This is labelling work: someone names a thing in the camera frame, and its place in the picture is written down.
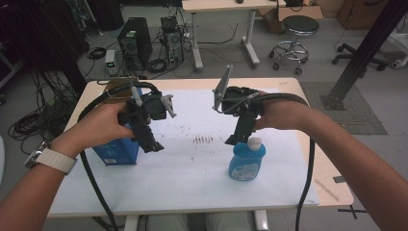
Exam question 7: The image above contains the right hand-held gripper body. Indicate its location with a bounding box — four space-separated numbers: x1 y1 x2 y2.
212 64 266 118

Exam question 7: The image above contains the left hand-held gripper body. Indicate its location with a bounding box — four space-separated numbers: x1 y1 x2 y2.
102 76 178 129

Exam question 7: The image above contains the blue cardboard box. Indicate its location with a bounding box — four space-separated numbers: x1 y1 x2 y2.
91 121 144 167

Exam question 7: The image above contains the blue bottle with white cap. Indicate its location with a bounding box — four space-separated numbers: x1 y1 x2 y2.
228 137 268 182

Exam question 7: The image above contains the person's right hand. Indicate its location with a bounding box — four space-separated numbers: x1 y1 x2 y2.
254 90 310 133

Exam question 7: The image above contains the person's left hand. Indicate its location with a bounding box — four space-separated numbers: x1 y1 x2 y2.
50 101 137 159

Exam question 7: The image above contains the white table mat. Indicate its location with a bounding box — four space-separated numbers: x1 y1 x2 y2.
47 88 320 217

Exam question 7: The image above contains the small white power unit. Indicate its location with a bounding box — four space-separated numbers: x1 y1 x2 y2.
104 49 116 77

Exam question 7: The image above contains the large black computer tower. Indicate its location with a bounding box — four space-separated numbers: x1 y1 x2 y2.
116 16 154 71

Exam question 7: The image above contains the open grey computer tower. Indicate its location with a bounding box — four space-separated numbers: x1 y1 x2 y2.
160 15 186 64

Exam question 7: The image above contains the beige desk with white legs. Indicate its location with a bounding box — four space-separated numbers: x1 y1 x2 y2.
181 0 287 72

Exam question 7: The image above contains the black round stool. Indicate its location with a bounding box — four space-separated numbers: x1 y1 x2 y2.
268 14 320 77

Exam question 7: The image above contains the thin beige strip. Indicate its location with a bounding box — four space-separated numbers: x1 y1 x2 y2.
314 178 340 203

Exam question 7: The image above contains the grey floor mat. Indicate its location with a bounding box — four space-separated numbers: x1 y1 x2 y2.
299 80 389 136

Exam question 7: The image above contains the black office chair base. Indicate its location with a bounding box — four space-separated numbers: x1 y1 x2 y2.
331 42 390 72

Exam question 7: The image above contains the black curtain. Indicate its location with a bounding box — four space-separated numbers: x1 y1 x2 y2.
0 0 90 95

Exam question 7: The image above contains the large brown cardboard box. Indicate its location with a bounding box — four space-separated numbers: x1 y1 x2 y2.
336 0 392 32

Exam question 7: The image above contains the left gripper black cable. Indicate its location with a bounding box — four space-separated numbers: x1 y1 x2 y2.
76 81 162 231

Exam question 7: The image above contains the wristwatch with beige strap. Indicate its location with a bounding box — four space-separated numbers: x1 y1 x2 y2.
23 141 78 176

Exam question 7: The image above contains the bundle of black floor cables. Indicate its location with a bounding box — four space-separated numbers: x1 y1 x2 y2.
7 68 85 156

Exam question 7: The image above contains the black metal post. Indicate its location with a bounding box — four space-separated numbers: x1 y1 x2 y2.
319 0 408 112

